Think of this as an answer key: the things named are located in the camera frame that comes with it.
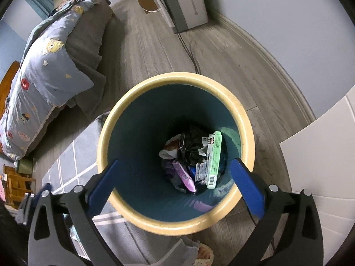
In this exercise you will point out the black plastic bag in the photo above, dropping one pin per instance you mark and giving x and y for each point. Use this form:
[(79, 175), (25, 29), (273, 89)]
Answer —
[(191, 149)]

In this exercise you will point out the pink box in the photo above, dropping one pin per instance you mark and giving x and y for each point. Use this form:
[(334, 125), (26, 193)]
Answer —
[(2, 191)]

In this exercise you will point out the bed with patterned blue duvet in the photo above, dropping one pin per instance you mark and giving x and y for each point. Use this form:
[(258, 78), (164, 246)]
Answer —
[(41, 88)]

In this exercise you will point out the wooden stool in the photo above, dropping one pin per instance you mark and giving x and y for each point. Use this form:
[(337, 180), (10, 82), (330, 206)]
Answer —
[(16, 185)]

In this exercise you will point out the white appliance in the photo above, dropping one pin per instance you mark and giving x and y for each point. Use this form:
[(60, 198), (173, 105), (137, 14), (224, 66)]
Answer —
[(183, 2)]

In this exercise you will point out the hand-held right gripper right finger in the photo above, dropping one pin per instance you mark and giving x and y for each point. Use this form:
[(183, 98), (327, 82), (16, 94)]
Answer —
[(246, 188)]

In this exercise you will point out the purple packet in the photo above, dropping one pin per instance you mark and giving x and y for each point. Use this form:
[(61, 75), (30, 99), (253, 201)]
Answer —
[(167, 169)]

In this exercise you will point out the grey bedsheet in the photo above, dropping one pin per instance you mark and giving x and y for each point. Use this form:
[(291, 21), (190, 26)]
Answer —
[(86, 47)]

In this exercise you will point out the person's foot in slipper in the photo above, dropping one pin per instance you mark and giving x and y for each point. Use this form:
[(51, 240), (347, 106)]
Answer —
[(203, 255)]

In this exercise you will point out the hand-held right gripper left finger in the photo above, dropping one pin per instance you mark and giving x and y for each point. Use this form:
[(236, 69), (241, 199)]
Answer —
[(102, 185)]

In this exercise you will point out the green container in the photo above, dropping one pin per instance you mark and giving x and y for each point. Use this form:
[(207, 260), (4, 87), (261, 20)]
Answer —
[(25, 166)]

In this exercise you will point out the white cabinet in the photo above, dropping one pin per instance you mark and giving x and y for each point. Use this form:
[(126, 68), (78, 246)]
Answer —
[(319, 158)]

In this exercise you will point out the teal bin with yellow rim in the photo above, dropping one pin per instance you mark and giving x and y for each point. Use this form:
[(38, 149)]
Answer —
[(138, 144)]

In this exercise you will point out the green and white box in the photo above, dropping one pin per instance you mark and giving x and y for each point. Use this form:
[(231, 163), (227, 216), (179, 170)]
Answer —
[(215, 160)]

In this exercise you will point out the wooden bed frame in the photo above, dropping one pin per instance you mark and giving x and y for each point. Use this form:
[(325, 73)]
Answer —
[(8, 83)]

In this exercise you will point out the pink packet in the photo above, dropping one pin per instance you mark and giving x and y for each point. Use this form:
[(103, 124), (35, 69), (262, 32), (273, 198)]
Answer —
[(184, 177)]

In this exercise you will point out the clear blister pack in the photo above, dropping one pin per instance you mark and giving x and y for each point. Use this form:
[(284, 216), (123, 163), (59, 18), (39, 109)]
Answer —
[(201, 171)]

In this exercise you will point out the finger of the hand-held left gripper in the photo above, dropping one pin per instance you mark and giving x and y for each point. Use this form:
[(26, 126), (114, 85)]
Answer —
[(25, 207)]

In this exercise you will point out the grey mat with white lines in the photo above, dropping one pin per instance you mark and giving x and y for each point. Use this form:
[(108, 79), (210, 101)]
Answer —
[(72, 158)]

